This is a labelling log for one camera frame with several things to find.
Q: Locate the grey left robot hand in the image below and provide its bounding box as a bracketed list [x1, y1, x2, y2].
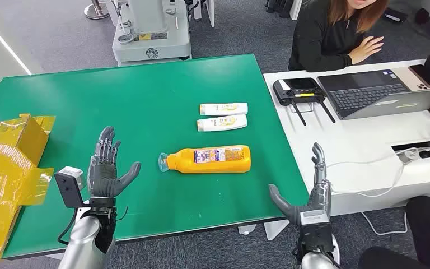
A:
[87, 126, 142, 200]

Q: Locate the person's hand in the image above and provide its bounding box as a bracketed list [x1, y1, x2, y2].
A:
[348, 36, 385, 65]

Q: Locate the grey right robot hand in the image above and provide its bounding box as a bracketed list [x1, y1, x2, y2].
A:
[268, 142, 333, 227]

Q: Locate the orange detergent bottle clear cap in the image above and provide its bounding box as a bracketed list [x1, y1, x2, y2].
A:
[158, 145, 252, 174]

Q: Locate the white shampoo bottle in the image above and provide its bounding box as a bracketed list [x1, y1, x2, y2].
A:
[197, 114, 249, 133]
[199, 102, 249, 117]

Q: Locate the black flat box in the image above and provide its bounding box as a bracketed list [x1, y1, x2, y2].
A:
[382, 8, 409, 24]

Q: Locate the grey open laptop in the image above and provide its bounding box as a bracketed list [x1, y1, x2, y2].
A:
[317, 69, 430, 120]

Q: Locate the gold smartphone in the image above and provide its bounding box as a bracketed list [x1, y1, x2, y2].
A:
[392, 64, 430, 92]

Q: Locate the black remote controller with antennas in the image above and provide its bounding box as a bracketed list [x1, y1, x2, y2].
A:
[273, 77, 336, 127]

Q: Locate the black chair base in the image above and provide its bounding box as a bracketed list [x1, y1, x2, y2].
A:
[265, 0, 293, 19]

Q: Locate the white power strip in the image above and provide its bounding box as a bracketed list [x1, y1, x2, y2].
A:
[396, 142, 430, 165]

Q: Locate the yellow taped cardboard box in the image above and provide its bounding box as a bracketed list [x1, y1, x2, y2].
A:
[0, 113, 56, 265]

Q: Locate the white machine base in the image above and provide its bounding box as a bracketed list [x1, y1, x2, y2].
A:
[111, 0, 193, 67]

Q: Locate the white furniture panel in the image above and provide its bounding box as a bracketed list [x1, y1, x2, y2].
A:
[193, 0, 216, 27]

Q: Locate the metal stanchion base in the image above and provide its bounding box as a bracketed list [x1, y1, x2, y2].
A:
[83, 0, 110, 20]

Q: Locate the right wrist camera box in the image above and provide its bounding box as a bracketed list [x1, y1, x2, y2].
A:
[298, 210, 335, 255]

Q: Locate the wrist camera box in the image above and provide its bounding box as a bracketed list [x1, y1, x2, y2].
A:
[298, 210, 335, 255]
[53, 166, 87, 210]

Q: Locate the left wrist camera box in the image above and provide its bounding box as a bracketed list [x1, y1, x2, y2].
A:
[53, 166, 87, 210]

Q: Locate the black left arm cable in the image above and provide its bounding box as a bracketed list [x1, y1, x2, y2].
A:
[57, 207, 78, 246]

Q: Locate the white floor cable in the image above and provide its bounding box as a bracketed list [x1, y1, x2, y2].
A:
[361, 211, 409, 237]

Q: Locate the white desk cable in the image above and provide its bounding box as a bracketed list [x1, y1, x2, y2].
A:
[326, 147, 420, 198]

